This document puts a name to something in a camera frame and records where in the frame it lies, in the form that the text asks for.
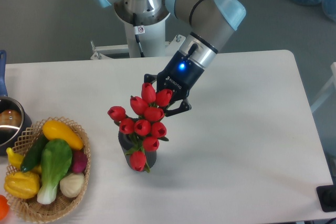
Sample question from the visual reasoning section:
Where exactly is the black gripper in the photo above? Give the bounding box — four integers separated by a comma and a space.
143, 51, 204, 117

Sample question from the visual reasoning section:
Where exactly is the red tulip bouquet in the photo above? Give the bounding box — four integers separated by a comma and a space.
107, 83, 173, 172

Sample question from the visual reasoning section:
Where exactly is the dark grey ribbed vase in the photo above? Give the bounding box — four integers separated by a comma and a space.
118, 118, 159, 173

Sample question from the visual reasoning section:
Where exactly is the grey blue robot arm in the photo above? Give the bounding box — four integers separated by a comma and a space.
94, 0, 246, 116

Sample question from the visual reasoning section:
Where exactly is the purple radish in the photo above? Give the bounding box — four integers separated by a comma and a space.
71, 151, 88, 173

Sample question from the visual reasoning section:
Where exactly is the yellow squash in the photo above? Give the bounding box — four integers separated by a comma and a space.
42, 120, 84, 151

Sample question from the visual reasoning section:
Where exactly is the green bok choy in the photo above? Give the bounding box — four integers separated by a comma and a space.
37, 139, 72, 205

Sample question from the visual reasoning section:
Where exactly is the green cucumber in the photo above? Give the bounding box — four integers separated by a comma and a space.
20, 134, 49, 173

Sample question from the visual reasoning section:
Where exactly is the small yellow gourd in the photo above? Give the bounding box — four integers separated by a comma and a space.
5, 147, 42, 174

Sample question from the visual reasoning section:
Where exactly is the yellow bell pepper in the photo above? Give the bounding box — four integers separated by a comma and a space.
4, 172, 40, 199

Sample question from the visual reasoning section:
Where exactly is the woven wicker basket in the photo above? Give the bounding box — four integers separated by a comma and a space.
5, 116, 91, 223

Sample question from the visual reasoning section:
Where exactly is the black device at table edge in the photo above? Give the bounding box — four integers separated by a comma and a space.
316, 185, 335, 212

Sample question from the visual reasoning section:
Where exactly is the orange fruit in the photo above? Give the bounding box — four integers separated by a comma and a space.
0, 195, 9, 220

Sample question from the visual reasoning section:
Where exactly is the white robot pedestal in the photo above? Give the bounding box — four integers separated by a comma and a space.
91, 0, 186, 60

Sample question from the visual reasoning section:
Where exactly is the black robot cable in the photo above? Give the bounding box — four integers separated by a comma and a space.
132, 13, 145, 58

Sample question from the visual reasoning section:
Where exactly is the blue handled steel pot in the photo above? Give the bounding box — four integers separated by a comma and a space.
1, 50, 32, 156

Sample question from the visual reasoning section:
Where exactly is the white frame at right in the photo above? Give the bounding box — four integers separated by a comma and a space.
310, 62, 335, 113

